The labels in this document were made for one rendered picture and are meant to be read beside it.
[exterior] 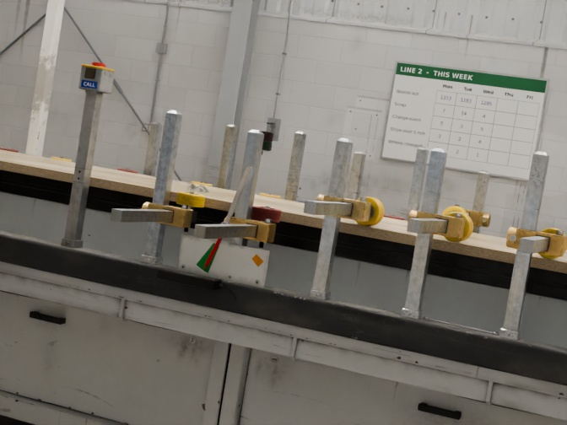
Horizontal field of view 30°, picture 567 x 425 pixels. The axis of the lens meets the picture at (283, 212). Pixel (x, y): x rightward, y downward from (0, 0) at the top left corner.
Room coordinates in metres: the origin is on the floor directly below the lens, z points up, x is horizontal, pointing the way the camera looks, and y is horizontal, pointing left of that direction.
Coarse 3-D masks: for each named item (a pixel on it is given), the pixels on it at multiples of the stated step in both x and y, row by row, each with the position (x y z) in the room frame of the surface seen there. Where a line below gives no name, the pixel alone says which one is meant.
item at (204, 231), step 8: (200, 224) 2.52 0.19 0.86; (208, 224) 2.57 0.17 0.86; (216, 224) 2.61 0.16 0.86; (224, 224) 2.65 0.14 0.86; (232, 224) 2.69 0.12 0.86; (240, 224) 2.74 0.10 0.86; (248, 224) 2.79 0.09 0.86; (200, 232) 2.50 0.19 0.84; (208, 232) 2.52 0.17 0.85; (216, 232) 2.56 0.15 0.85; (224, 232) 2.61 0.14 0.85; (232, 232) 2.65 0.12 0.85; (240, 232) 2.70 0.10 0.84; (248, 232) 2.75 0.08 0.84
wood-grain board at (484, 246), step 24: (0, 168) 3.29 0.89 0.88; (24, 168) 3.26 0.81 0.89; (48, 168) 3.30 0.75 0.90; (72, 168) 3.57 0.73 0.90; (96, 168) 3.91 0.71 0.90; (144, 192) 3.11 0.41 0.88; (216, 192) 3.47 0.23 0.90; (288, 216) 2.95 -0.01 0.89; (312, 216) 2.96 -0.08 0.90; (408, 240) 2.83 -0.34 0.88; (480, 240) 3.10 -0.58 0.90; (504, 240) 3.34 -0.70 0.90; (552, 264) 2.70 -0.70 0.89
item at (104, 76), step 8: (96, 72) 2.98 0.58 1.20; (104, 72) 2.99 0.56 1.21; (112, 72) 3.03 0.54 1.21; (80, 80) 3.00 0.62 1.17; (88, 80) 2.99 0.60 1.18; (96, 80) 2.98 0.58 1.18; (104, 80) 2.99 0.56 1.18; (112, 80) 3.04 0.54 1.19; (80, 88) 3.00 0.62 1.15; (88, 88) 2.99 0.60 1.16; (104, 88) 3.00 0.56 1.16
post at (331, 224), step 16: (336, 144) 2.75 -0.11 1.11; (352, 144) 2.76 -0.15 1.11; (336, 160) 2.75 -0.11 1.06; (336, 176) 2.74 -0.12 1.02; (336, 192) 2.74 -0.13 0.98; (336, 224) 2.74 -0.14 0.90; (336, 240) 2.76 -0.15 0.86; (320, 256) 2.75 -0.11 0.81; (320, 272) 2.74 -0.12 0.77; (320, 288) 2.74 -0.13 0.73
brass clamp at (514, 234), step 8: (512, 232) 2.58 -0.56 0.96; (520, 232) 2.57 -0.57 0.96; (528, 232) 2.56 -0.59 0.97; (536, 232) 2.55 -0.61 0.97; (512, 240) 2.57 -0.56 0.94; (552, 240) 2.54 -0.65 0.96; (560, 240) 2.53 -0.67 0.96; (552, 248) 2.54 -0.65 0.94; (560, 248) 2.53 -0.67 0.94; (560, 256) 2.53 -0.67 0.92
